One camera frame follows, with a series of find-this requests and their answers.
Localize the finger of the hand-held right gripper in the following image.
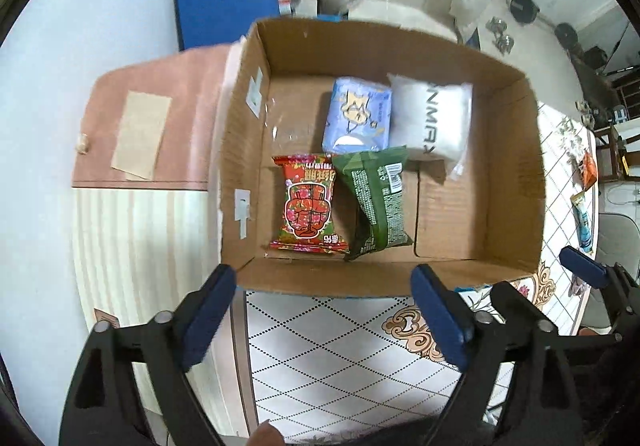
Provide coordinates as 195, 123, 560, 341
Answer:
491, 281, 545, 328
559, 247, 640, 342

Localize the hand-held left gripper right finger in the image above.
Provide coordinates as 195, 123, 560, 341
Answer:
410, 264, 589, 446

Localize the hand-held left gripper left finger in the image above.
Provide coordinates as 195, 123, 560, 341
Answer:
59, 264, 237, 446

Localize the white soft pack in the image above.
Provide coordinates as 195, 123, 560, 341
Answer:
387, 72, 474, 182

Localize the person's left hand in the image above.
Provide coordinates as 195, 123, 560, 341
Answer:
249, 420, 286, 446

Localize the light blue snack packet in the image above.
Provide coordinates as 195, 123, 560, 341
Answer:
571, 193, 596, 254

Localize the grey chair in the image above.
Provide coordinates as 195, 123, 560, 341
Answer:
580, 213, 640, 333

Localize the orange snack packet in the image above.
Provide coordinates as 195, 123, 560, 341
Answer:
580, 151, 599, 190

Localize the pink and cream striped mat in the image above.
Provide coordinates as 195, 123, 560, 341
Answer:
70, 45, 253, 442

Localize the brown cardboard box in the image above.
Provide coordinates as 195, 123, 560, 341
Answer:
217, 17, 547, 299

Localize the wooden chair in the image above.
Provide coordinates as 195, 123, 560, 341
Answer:
595, 123, 632, 183

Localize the green snack packet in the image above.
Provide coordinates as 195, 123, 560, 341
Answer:
331, 146, 415, 262

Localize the red snack packet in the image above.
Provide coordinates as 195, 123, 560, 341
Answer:
269, 153, 351, 255

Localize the brown paper patch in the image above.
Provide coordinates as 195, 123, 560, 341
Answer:
111, 90, 172, 179

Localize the clear plastic wrap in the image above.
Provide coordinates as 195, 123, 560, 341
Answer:
267, 96, 321, 152

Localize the blue tissue pack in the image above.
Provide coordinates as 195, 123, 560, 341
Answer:
321, 76, 393, 156

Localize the black weight plate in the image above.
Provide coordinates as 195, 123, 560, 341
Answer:
554, 23, 579, 50
509, 0, 539, 23

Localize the chrome dumbbell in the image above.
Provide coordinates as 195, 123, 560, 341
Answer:
485, 17, 516, 53

